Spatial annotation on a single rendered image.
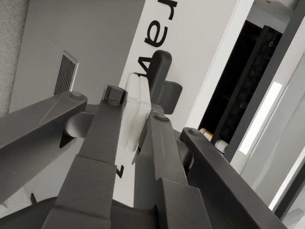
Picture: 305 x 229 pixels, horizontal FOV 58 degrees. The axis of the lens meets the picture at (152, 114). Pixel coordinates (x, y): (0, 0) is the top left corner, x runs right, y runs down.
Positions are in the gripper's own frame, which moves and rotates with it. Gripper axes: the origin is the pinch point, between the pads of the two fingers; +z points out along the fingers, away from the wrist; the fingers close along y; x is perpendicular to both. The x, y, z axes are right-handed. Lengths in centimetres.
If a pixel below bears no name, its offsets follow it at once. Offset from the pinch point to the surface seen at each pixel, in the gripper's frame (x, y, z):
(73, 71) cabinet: -10.7, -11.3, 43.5
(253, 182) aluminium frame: -5.9, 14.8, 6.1
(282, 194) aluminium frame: -5.3, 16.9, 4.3
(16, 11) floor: -8, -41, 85
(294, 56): 6.9, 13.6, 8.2
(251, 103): 1.2, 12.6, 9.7
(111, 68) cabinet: -5.1, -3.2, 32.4
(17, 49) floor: -21, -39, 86
